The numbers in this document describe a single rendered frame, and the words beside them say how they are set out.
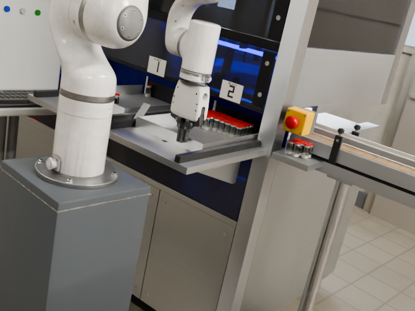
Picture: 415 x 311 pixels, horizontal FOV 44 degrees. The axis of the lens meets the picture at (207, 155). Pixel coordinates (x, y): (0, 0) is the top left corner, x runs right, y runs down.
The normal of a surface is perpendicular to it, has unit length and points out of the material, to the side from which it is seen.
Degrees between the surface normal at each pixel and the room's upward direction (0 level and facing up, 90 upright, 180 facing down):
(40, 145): 90
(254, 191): 90
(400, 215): 90
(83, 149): 90
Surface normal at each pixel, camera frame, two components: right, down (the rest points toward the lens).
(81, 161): 0.25, 0.34
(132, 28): 0.76, 0.37
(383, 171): -0.60, 0.13
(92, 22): -0.61, 0.34
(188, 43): -0.75, 0.00
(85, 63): 0.26, -0.65
